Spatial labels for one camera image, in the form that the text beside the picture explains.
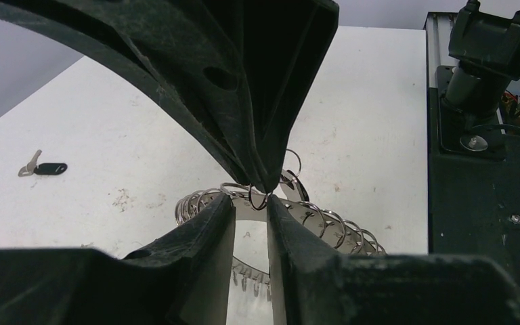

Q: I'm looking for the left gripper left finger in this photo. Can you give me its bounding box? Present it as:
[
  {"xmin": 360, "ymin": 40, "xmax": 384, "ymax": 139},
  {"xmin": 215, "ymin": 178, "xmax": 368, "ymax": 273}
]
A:
[{"xmin": 0, "ymin": 194, "xmax": 236, "ymax": 324}]

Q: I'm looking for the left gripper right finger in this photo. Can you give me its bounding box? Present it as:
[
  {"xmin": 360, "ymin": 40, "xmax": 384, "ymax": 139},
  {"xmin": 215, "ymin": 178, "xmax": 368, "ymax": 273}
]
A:
[{"xmin": 267, "ymin": 196, "xmax": 520, "ymax": 324}]

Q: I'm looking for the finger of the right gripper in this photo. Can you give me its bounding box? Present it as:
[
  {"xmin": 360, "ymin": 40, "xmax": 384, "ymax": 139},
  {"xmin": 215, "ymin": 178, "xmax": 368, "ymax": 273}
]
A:
[
  {"xmin": 244, "ymin": 1, "xmax": 339, "ymax": 192},
  {"xmin": 0, "ymin": 1, "xmax": 265, "ymax": 190}
]

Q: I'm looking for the metal keyring chain loop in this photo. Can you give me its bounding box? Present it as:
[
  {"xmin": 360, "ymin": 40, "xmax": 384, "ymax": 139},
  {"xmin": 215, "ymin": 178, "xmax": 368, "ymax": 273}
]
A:
[{"xmin": 175, "ymin": 148, "xmax": 387, "ymax": 301}]

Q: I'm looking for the aluminium frame rail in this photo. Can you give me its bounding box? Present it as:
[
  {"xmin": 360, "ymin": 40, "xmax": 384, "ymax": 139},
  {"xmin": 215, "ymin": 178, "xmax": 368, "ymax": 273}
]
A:
[{"xmin": 424, "ymin": 12, "xmax": 458, "ymax": 88}]

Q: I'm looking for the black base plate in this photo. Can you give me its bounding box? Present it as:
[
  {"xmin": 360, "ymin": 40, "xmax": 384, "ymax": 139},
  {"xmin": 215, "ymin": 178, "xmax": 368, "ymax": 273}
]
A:
[{"xmin": 428, "ymin": 66, "xmax": 520, "ymax": 287}]

